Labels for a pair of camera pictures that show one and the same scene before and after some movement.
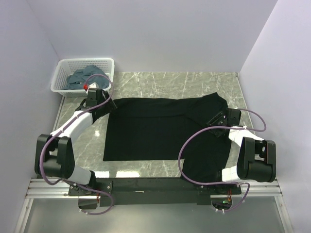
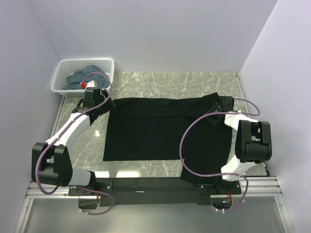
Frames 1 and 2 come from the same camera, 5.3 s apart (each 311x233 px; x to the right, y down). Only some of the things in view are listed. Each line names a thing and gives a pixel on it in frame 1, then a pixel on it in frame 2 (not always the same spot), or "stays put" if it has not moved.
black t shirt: [152, 128] stays put
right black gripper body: [217, 132] to [215, 109]
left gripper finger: [111, 105] stays put
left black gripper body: [106, 95] stays put
